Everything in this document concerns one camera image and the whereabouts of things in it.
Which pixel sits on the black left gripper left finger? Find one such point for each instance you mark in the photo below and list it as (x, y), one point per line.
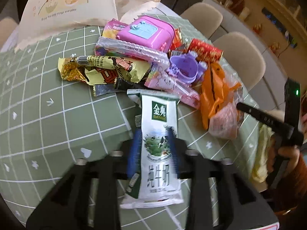
(66, 205)

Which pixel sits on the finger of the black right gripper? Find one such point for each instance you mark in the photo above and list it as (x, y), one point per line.
(259, 115)

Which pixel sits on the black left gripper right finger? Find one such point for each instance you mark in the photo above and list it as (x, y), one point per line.
(240, 206)

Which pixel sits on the orange plastic wrapper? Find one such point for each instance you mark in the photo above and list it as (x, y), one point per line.
(220, 93)

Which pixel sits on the white green milk pouch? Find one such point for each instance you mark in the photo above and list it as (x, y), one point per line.
(152, 165)

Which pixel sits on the pink chip bag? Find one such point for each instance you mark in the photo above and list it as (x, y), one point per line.
(112, 28)

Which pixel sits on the red sleeve forearm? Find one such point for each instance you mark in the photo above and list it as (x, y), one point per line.
(288, 200)

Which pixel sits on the yellow green trash bag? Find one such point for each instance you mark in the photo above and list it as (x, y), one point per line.
(259, 170)

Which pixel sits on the right hand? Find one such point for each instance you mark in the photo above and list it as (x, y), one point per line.
(292, 153)

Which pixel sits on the beige chair near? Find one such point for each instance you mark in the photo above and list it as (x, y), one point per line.
(244, 57)

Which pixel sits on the beige chair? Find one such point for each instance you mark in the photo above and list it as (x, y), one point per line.
(9, 34)
(244, 57)
(204, 17)

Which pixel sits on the green checked tablecloth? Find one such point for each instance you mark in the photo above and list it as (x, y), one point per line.
(47, 123)

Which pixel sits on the red gold cylindrical can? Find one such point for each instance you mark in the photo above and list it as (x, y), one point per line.
(205, 52)

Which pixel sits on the purple toy cup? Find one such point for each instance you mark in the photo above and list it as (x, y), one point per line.
(186, 68)

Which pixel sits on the beige chair far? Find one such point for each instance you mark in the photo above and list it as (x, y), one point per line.
(204, 17)

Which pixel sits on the gold yellow snack wrapper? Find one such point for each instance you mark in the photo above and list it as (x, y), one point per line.
(102, 70)

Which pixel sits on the pink striped candy wrapper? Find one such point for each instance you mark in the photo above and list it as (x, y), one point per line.
(159, 78)

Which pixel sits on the pink toy box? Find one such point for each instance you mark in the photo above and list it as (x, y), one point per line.
(149, 32)

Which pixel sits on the beige chair left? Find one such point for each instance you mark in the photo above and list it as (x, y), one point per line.
(9, 34)

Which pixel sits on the cream mesh food cover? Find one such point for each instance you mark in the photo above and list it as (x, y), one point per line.
(44, 18)

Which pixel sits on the wooden wall shelf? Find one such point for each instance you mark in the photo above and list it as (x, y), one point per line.
(280, 25)

